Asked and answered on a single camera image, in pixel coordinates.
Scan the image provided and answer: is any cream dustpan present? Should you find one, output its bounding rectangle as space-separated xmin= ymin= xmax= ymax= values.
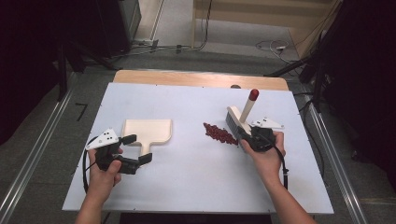
xmin=121 ymin=119 xmax=173 ymax=157

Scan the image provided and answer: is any white table board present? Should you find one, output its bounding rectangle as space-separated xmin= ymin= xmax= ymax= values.
xmin=61 ymin=81 xmax=334 ymax=215

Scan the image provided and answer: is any black metal stand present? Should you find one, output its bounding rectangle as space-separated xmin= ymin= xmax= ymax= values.
xmin=264 ymin=31 xmax=331 ymax=113
xmin=55 ymin=43 xmax=120 ymax=102

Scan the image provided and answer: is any cream brush with red tip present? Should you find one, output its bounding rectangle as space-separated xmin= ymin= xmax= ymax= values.
xmin=225 ymin=89 xmax=261 ymax=147

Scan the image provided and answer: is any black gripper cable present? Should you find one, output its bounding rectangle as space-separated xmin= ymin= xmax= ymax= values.
xmin=82 ymin=136 xmax=101 ymax=194
xmin=274 ymin=146 xmax=290 ymax=190

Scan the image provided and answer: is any dark cabinet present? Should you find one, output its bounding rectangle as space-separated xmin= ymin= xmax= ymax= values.
xmin=92 ymin=0 xmax=143 ymax=59

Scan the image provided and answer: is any black floor cable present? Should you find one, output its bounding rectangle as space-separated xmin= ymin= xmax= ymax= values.
xmin=180 ymin=0 xmax=214 ymax=52

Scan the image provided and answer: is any metal floor rail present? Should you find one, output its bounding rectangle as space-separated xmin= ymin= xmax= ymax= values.
xmin=0 ymin=73 xmax=78 ymax=224
xmin=303 ymin=94 xmax=370 ymax=224

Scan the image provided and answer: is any wooden table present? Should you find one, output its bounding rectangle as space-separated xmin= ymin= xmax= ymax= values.
xmin=112 ymin=69 xmax=290 ymax=91

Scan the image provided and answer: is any pile of red beans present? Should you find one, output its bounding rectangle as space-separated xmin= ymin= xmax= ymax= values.
xmin=203 ymin=121 xmax=240 ymax=147

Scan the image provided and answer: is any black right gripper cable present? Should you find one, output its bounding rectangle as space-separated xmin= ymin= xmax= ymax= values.
xmin=274 ymin=146 xmax=290 ymax=190

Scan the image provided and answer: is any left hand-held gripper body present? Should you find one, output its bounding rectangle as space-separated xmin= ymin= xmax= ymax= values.
xmin=85 ymin=127 xmax=140 ymax=175

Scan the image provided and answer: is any person's right hand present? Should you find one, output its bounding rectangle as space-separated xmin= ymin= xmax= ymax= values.
xmin=240 ymin=131 xmax=287 ymax=185

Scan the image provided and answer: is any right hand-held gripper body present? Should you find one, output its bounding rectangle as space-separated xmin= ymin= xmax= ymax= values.
xmin=248 ymin=117 xmax=285 ymax=153

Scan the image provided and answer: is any person's left hand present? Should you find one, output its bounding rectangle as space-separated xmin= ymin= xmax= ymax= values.
xmin=88 ymin=147 xmax=124 ymax=195

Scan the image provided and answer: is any white floor cable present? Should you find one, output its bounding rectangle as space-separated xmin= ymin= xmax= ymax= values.
xmin=255 ymin=39 xmax=300 ymax=64

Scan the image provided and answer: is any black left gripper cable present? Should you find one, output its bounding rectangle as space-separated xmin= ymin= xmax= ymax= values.
xmin=82 ymin=136 xmax=101 ymax=194

